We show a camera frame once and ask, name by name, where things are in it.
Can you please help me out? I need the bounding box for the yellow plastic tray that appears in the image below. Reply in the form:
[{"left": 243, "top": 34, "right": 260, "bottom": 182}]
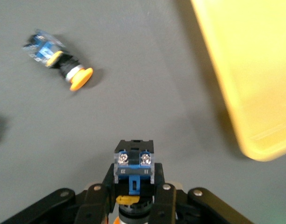
[{"left": 191, "top": 0, "right": 286, "bottom": 162}]

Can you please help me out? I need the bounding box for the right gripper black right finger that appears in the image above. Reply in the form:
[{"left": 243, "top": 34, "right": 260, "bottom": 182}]
[{"left": 149, "top": 162, "right": 254, "bottom": 224}]

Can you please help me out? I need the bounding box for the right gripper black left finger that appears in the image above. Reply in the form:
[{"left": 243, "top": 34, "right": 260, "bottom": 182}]
[{"left": 0, "top": 163, "right": 119, "bottom": 224}]

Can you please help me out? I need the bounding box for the yellow mushroom push button switch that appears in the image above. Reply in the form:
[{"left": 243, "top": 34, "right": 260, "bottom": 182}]
[
  {"left": 22, "top": 29, "right": 94, "bottom": 92},
  {"left": 113, "top": 139, "right": 156, "bottom": 224}
]

